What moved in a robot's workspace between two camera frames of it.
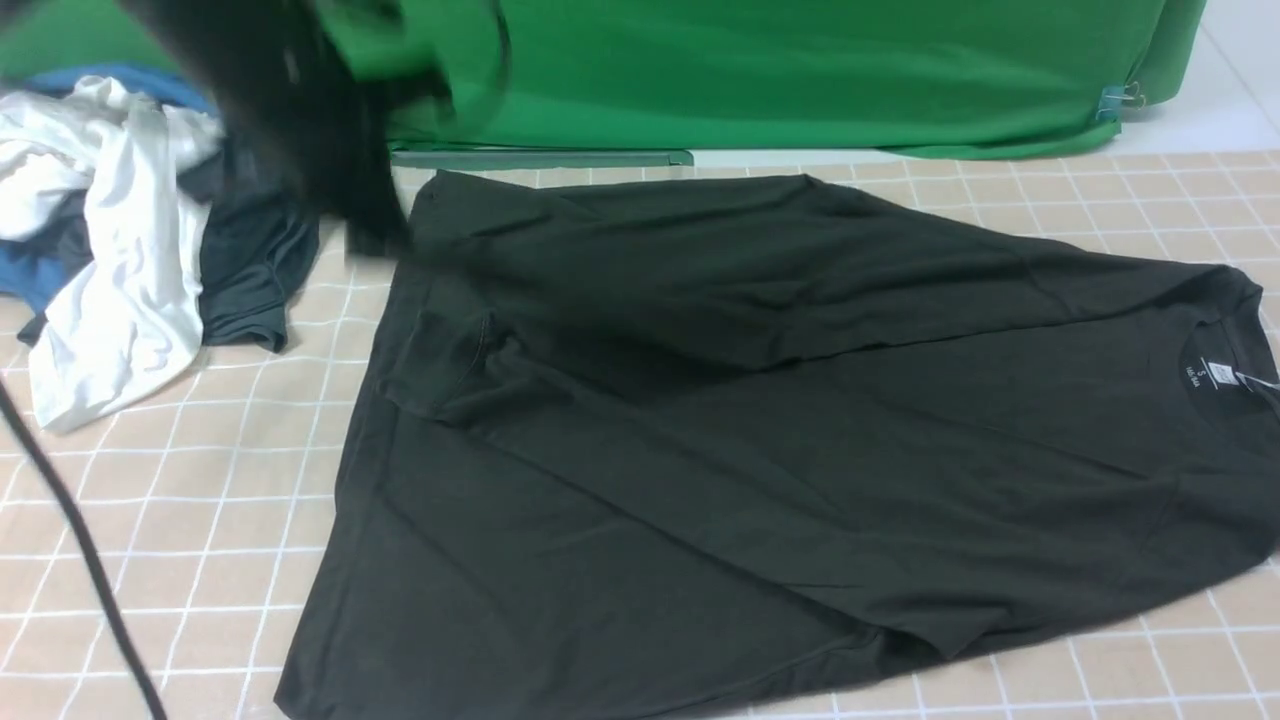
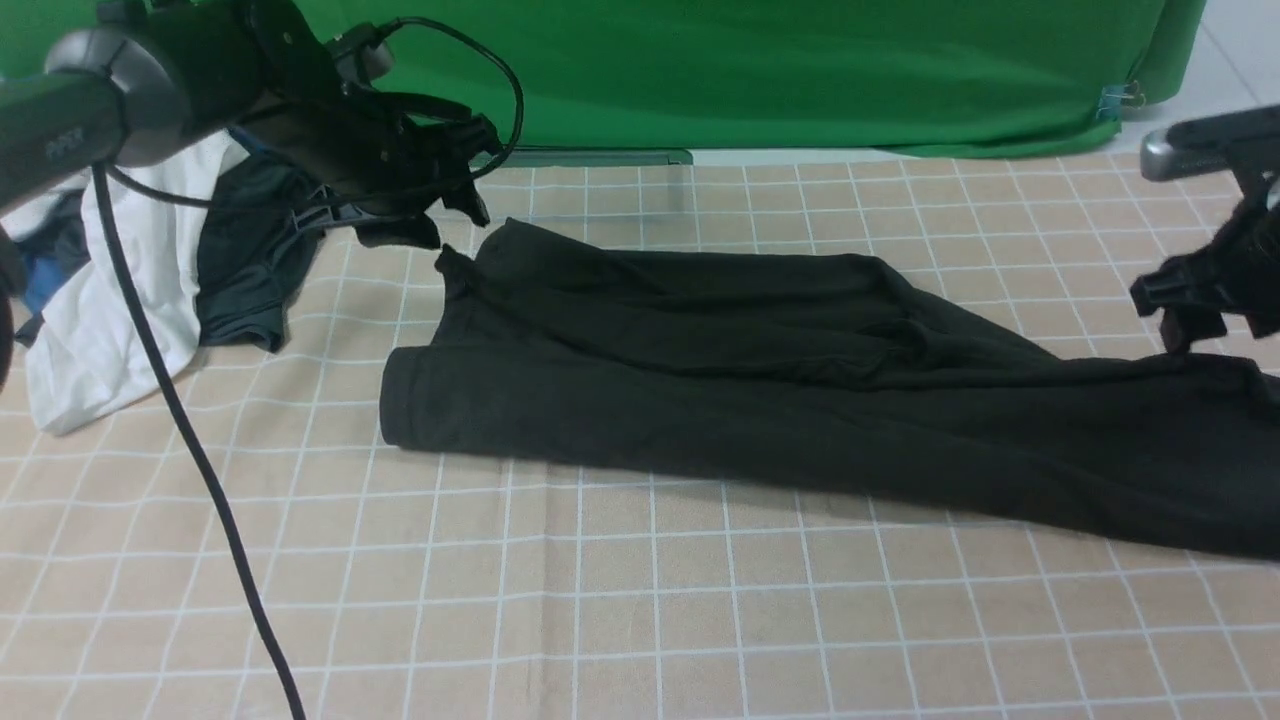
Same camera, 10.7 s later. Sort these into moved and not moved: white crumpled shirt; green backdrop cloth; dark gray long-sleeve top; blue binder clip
Moved: dark gray long-sleeve top
Not moved: green backdrop cloth; white crumpled shirt; blue binder clip
